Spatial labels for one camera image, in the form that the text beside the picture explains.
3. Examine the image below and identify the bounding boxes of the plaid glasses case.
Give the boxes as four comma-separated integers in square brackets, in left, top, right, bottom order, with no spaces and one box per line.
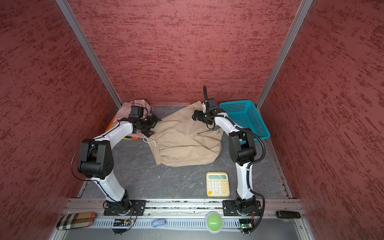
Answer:
[56,212,97,231]

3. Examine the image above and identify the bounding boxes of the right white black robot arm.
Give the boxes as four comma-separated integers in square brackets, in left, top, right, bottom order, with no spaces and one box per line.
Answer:
[192,110,258,215]

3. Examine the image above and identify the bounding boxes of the small blue grey eraser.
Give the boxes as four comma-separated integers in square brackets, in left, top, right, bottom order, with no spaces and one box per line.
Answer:
[152,219,167,228]

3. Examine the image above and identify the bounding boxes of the pink shorts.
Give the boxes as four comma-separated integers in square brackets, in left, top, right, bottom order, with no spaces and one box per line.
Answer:
[112,98,153,127]

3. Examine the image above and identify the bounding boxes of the aluminium corner post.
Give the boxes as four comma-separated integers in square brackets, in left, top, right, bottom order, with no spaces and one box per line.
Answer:
[55,0,123,109]
[256,0,313,111]

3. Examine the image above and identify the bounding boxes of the left small circuit board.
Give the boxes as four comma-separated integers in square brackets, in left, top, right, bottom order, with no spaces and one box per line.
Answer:
[111,219,134,235]

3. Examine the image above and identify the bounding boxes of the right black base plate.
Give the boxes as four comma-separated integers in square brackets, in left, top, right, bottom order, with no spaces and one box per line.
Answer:
[222,200,262,217]

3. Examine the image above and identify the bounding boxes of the right small circuit board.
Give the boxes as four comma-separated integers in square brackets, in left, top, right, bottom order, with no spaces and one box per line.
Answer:
[238,219,254,235]

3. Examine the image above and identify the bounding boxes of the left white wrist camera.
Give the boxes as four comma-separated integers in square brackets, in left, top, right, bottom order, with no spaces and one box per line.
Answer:
[129,106,145,119]

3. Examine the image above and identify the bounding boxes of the black remote device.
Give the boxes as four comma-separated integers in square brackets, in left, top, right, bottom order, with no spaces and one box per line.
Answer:
[276,211,301,219]

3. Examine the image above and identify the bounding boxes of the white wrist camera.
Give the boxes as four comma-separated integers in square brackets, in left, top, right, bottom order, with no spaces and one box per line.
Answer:
[205,98,219,114]
[129,106,145,119]

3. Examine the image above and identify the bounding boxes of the green round push button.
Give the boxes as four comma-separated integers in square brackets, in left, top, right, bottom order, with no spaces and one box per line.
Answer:
[205,212,223,234]

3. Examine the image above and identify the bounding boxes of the small circuit board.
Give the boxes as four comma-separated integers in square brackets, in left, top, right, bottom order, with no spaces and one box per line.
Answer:
[111,219,134,235]
[238,219,254,235]

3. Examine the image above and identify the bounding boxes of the cream yellow calculator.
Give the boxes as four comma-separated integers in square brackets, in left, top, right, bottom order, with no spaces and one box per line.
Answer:
[206,172,230,197]

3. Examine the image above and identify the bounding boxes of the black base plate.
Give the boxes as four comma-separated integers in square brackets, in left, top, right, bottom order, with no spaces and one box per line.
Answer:
[222,200,262,217]
[103,200,146,217]

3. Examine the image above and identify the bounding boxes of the right aluminium corner post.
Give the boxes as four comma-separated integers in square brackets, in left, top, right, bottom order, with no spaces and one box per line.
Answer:
[256,0,313,111]

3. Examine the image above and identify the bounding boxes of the teal plastic basket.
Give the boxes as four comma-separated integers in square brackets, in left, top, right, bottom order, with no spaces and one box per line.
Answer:
[220,100,271,140]

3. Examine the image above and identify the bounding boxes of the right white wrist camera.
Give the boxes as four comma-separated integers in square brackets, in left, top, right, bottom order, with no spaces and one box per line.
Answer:
[205,98,219,114]

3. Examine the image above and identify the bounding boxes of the beige shorts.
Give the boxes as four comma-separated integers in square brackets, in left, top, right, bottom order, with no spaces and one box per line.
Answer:
[144,101,223,167]

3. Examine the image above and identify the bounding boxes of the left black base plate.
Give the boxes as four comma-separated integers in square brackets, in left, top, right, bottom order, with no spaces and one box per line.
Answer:
[103,200,146,217]

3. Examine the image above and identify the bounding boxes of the left aluminium corner post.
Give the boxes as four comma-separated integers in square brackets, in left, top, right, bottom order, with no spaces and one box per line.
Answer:
[55,0,123,109]

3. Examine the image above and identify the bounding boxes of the black corrugated cable hose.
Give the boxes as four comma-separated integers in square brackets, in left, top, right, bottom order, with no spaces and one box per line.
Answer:
[202,85,267,233]

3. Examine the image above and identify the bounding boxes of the aluminium front rail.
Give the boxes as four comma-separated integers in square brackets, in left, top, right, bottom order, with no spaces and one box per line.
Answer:
[49,197,316,240]

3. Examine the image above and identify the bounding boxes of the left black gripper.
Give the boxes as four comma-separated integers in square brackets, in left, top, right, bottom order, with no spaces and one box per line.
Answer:
[137,113,162,137]

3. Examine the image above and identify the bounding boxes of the rainbow striped shorts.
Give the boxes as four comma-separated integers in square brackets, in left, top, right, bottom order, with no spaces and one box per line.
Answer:
[105,106,145,140]

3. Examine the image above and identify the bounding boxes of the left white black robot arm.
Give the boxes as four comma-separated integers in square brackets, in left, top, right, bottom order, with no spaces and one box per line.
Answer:
[78,115,161,216]

